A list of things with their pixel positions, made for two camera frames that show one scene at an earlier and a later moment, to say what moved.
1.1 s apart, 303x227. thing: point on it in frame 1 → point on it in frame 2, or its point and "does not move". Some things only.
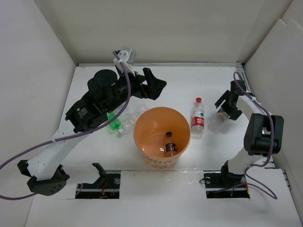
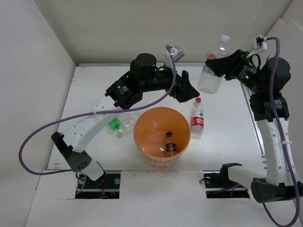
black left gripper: x=154 y=87 → x=182 y=89
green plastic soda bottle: x=115 y=125 does not move
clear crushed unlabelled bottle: x=130 y=118 does not move
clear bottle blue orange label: x=218 y=124 → x=208 y=82
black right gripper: x=234 y=114 → x=232 y=63
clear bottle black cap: x=170 y=146 does not move
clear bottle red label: x=198 y=120 does not move
